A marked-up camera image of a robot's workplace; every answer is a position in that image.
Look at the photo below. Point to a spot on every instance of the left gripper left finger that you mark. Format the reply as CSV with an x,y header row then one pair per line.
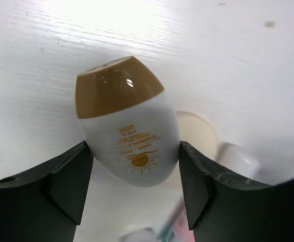
x,y
46,202

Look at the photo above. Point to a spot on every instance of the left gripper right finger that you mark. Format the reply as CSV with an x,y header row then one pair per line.
x,y
222,205

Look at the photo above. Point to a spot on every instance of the pink teal spray bottle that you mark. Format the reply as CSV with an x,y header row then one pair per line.
x,y
175,229

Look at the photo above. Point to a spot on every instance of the white bottle blue print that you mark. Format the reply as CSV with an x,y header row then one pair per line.
x,y
238,160

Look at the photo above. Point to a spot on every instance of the round white powder puff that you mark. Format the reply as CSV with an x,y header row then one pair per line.
x,y
198,132

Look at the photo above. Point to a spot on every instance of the white bottle brown cap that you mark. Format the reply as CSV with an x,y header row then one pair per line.
x,y
128,121

